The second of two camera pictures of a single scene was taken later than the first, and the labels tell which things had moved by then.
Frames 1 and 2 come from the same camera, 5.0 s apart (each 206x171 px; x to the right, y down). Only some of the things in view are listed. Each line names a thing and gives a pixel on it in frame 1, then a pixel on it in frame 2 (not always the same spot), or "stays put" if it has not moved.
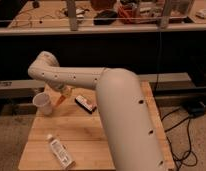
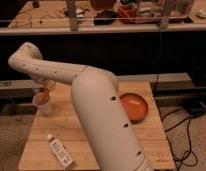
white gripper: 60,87 to 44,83
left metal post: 72,15 stays put
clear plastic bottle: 61,152 stays put
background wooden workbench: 52,16 stays put
